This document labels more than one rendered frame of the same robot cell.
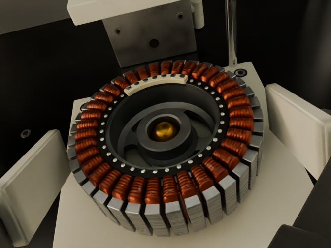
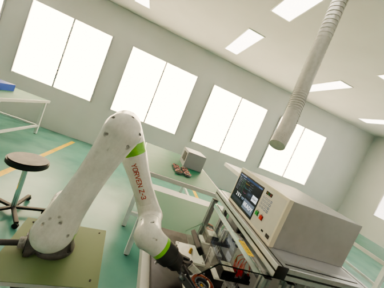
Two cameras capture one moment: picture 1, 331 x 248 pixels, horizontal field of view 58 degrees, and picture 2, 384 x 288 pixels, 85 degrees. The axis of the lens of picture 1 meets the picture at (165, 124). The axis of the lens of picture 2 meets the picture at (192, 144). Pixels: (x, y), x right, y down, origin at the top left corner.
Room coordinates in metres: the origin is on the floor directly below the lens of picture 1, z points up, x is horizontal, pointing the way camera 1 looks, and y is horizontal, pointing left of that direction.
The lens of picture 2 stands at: (-0.43, -0.71, 1.44)
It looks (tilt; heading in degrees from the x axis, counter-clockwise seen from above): 5 degrees down; 71
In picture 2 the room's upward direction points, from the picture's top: 22 degrees clockwise
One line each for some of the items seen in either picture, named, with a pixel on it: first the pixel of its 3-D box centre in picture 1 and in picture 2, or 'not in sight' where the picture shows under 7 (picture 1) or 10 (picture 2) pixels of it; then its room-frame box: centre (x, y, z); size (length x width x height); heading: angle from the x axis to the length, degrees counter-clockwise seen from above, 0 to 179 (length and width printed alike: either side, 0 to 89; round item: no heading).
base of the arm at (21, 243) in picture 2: not in sight; (40, 240); (-0.56, 0.16, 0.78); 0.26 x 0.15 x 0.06; 13
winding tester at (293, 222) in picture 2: not in sight; (284, 210); (0.45, 0.08, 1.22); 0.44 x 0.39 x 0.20; 84
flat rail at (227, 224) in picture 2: not in sight; (231, 230); (0.23, 0.11, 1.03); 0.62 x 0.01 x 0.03; 84
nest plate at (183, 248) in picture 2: not in sight; (189, 253); (0.14, 0.24, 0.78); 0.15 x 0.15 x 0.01; 84
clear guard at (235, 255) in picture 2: not in sight; (230, 253); (0.12, -0.08, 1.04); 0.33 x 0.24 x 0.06; 174
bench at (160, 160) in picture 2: not in sight; (168, 184); (0.58, 2.46, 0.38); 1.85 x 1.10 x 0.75; 84
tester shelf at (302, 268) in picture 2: not in sight; (272, 230); (0.45, 0.09, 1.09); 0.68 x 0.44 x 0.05; 84
